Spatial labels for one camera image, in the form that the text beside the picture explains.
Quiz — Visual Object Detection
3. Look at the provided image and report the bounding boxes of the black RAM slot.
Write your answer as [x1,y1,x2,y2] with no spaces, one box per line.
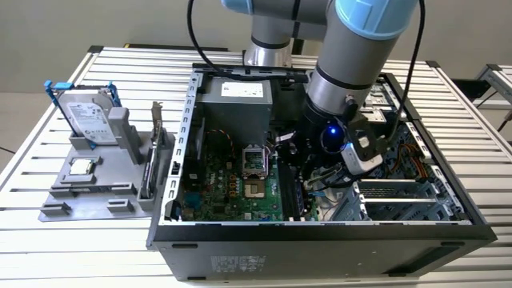
[287,176,303,220]
[277,167,292,220]
[283,172,297,220]

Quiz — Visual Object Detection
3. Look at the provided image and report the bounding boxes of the grey metal disk bay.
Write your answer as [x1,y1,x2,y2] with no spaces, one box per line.
[357,74,403,127]

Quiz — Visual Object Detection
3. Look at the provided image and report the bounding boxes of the metal socket cover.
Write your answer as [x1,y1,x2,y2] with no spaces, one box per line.
[241,143,269,178]

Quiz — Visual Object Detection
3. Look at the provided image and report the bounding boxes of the silver expansion slot cover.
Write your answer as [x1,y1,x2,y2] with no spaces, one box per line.
[357,178,419,184]
[359,196,439,205]

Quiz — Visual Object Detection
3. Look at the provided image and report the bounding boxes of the grey power supply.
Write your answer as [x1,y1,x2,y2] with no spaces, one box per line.
[195,76,275,151]

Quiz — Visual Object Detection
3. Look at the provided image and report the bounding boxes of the CPU socket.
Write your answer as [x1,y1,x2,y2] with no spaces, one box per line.
[241,178,269,199]

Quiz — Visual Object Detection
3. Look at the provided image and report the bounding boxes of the green motherboard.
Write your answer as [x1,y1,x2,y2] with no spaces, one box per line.
[179,146,321,223]

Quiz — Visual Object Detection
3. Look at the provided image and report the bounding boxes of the black PC case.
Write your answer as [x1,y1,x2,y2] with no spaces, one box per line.
[145,62,499,283]

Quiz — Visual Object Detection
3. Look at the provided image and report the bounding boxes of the graphics card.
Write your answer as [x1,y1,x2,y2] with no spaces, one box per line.
[137,101,168,202]

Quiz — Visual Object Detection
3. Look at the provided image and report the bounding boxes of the metal slat side table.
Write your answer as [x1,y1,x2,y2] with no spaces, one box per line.
[471,62,512,133]

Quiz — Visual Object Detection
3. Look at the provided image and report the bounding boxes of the grey parts rack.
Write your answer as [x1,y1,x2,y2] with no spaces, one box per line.
[37,107,179,223]

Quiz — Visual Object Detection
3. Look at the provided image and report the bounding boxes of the hard disk in blue carrier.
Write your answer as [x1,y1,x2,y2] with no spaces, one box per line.
[41,79,123,150]

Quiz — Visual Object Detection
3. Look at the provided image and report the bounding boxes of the silver CPU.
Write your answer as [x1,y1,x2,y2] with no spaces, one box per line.
[68,158,96,176]

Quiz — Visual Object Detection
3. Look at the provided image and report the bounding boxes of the silver camera on black bracket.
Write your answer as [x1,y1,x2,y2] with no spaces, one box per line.
[339,115,387,175]

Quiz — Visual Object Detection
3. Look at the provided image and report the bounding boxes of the black cable bundle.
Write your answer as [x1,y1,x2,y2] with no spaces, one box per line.
[305,167,363,199]

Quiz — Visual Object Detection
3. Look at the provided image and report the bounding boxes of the orange red power wires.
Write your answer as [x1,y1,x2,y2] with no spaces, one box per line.
[389,143,429,184]

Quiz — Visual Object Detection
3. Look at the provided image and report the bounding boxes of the twisted coloured fan wire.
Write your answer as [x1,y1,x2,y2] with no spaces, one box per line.
[205,128,237,159]

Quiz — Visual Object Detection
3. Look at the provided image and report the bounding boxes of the black camera cable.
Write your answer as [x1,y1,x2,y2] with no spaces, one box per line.
[391,0,427,142]

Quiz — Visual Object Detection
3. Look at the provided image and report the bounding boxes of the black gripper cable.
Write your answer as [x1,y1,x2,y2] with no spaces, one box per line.
[187,0,313,82]

